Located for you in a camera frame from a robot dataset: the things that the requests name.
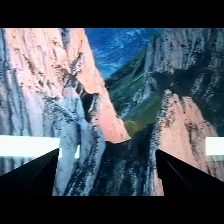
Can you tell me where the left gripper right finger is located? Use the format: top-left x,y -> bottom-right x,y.
155,148 -> 224,197

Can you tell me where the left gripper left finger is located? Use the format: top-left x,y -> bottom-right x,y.
0,148 -> 60,197

